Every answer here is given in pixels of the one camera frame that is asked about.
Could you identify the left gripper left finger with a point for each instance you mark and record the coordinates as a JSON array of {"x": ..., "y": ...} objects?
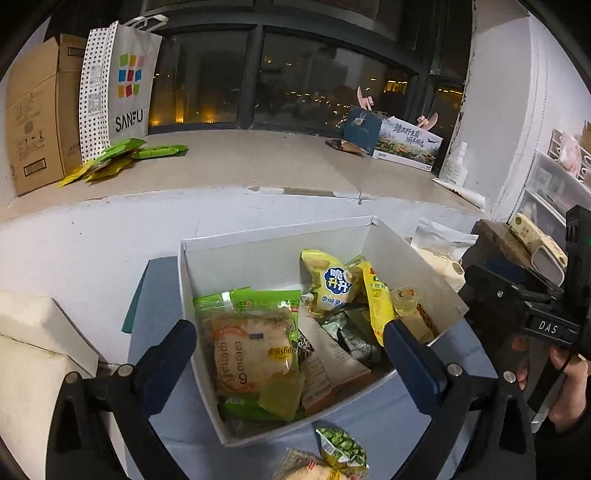
[{"x": 79, "y": 446}]

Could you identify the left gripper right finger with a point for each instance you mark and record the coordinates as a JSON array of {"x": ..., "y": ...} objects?
[{"x": 501, "y": 445}]

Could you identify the small brown snack packet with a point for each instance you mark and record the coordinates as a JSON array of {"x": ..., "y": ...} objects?
[{"x": 407, "y": 302}]

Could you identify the beige round cake pack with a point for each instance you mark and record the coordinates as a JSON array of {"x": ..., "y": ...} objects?
[{"x": 250, "y": 347}]

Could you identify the yellow snack pack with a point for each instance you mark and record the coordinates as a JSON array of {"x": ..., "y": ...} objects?
[{"x": 379, "y": 299}]

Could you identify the green snack pack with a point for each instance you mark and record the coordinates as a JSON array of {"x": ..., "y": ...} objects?
[{"x": 280, "y": 400}]

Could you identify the orange white cracker pack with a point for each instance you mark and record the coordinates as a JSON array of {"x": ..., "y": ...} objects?
[{"x": 327, "y": 367}]

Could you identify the black grey snack bag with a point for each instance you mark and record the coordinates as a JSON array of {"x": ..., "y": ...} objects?
[{"x": 350, "y": 327}]

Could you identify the yellow chip bag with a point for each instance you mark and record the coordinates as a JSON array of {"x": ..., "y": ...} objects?
[{"x": 333, "y": 283}]

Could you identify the person's right hand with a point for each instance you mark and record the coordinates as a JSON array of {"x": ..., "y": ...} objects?
[{"x": 571, "y": 401}]

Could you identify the white grey device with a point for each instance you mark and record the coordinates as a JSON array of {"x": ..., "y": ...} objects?
[{"x": 547, "y": 265}]

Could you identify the wooden side table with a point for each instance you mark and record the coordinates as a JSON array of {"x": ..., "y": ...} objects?
[{"x": 497, "y": 250}]

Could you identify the cream sofa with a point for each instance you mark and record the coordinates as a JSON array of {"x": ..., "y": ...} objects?
[{"x": 39, "y": 346}]

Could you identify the clear plastic drawer unit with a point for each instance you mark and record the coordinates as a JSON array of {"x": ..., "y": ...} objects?
[{"x": 549, "y": 192}]

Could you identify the tissue paper pack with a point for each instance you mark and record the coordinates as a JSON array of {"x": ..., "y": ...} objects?
[{"x": 443, "y": 249}]

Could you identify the green pea snack packet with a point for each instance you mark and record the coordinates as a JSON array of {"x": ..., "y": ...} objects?
[{"x": 342, "y": 452}]

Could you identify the white spray bottle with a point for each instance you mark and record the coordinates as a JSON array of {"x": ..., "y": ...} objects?
[{"x": 453, "y": 169}]

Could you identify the white cardboard box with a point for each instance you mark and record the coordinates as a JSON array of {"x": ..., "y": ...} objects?
[{"x": 270, "y": 259}]

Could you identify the printed long gift box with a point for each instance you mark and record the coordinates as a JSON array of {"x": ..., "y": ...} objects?
[{"x": 406, "y": 144}]

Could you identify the green snack packets on sill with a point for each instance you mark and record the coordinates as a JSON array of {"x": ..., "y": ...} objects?
[{"x": 119, "y": 157}]

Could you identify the dark blue gift box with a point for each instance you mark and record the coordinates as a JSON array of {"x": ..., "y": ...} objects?
[{"x": 362, "y": 129}]

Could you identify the brown cardboard box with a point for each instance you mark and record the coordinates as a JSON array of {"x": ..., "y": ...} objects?
[{"x": 42, "y": 126}]

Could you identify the white SANFU shopping bag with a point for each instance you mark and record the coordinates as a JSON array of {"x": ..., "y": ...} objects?
[{"x": 116, "y": 82}]

